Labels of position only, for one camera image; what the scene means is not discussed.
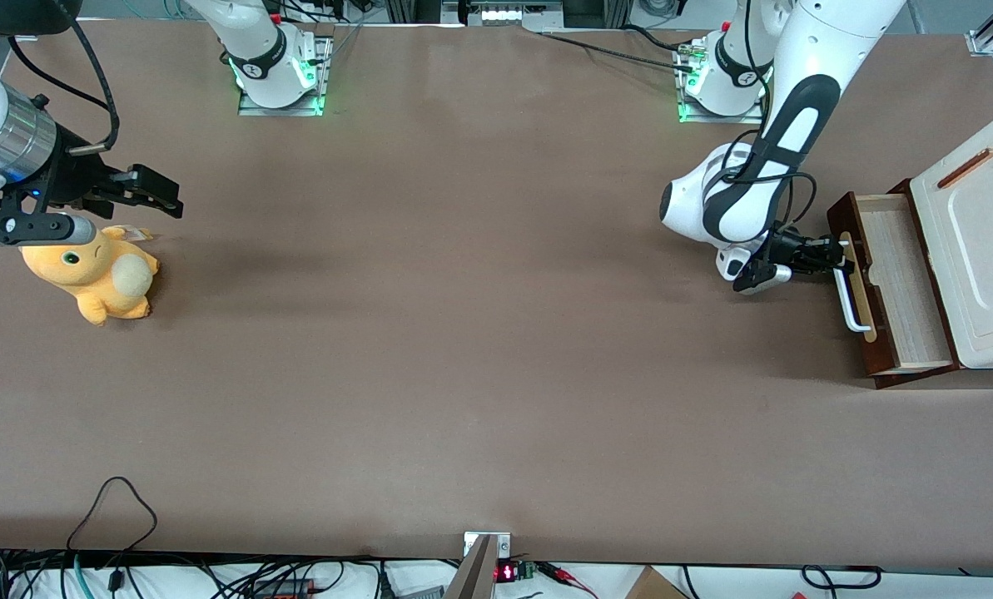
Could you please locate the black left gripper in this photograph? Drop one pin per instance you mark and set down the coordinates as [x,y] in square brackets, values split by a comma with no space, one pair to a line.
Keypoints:
[788,248]

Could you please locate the wrist camera black grey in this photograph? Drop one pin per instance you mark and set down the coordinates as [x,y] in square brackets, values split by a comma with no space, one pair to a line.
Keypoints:
[762,276]
[38,229]

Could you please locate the silver camera mount bracket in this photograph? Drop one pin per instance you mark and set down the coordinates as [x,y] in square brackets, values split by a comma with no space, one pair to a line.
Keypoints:
[484,566]

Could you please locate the dark brown wooden drawer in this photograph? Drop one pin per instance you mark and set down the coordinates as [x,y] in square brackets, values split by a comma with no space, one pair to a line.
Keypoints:
[904,283]

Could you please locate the white lit device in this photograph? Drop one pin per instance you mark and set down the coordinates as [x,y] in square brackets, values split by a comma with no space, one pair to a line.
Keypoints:
[504,12]

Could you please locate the brown cabinet with white top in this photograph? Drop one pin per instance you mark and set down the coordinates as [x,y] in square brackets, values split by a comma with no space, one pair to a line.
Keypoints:
[987,249]

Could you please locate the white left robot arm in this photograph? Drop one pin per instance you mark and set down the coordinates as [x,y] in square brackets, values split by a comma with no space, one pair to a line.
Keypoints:
[821,50]

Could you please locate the brown cardboard box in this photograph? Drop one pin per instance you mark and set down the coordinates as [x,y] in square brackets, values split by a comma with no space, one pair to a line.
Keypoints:
[652,586]

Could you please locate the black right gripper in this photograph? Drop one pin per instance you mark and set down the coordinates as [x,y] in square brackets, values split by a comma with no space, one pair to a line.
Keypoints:
[70,176]

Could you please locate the left wrist camera black grey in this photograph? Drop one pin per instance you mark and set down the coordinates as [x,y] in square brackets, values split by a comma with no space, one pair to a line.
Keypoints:
[762,276]

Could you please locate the right wrist camera black grey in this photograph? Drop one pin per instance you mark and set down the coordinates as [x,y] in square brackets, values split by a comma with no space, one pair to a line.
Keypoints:
[38,229]

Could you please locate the orange black connector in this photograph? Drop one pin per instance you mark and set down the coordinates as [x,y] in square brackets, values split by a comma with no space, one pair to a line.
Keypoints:
[284,589]

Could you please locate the red LED display module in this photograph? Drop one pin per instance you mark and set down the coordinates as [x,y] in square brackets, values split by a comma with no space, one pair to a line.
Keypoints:
[506,572]

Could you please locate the orange plush toy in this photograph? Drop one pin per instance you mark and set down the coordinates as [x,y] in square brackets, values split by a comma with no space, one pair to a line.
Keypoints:
[88,274]

